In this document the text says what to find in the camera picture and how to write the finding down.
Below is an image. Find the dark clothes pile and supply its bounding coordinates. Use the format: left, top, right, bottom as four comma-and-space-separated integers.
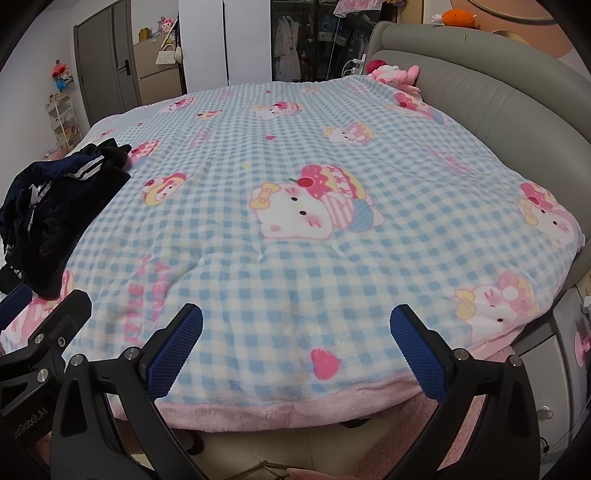
1, 138, 131, 300

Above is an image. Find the grey nightstand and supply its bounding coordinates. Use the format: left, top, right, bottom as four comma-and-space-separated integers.
513, 288, 590, 478

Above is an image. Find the white shelf rack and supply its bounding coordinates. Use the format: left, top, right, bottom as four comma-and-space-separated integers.
45, 92, 81, 152

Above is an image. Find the red blue plush toy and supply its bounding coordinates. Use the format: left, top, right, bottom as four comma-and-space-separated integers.
51, 60, 74, 92

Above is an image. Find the beige cabinet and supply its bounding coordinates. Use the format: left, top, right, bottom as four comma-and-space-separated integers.
133, 35, 182, 105

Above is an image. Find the grey door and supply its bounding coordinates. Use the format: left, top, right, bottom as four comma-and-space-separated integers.
73, 1, 141, 125

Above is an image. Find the blue checkered cartoon blanket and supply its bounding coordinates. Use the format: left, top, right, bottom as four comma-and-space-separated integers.
0, 73, 586, 434

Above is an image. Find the white handbag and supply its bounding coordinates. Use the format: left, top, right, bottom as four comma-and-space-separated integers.
155, 44, 182, 65

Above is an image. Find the grey padded headboard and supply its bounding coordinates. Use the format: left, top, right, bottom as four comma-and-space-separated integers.
363, 20, 591, 292

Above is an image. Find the white wardrobe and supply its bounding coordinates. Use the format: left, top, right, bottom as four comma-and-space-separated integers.
178, 0, 273, 93

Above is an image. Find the pink plush toy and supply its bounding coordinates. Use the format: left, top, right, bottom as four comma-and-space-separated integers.
365, 59, 421, 96

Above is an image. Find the open dark closet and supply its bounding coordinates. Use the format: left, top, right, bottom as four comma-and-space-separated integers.
270, 0, 405, 82

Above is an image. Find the orange plush toy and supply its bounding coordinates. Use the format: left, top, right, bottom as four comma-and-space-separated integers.
431, 8, 479, 29

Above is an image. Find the pink hanging garment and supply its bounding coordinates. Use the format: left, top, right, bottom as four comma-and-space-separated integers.
334, 0, 384, 18

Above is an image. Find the round orange wall decoration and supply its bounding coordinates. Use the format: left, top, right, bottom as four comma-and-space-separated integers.
450, 0, 575, 59

